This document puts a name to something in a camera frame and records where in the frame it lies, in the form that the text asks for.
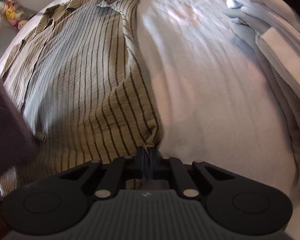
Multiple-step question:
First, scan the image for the beige striped shirt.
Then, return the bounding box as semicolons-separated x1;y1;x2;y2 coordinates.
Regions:
0;0;161;197

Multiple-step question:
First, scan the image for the dark purple sleeve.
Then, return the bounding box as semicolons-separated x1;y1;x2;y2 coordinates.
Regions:
0;78;38;176

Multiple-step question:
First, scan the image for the plush toy hanging organizer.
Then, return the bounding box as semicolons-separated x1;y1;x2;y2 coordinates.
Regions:
0;0;29;30

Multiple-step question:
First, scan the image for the pink dotted bed sheet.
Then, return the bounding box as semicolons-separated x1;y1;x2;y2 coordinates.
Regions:
0;0;298;195

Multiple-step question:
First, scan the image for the white folded blanket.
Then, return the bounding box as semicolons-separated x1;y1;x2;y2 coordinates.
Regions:
225;0;300;201

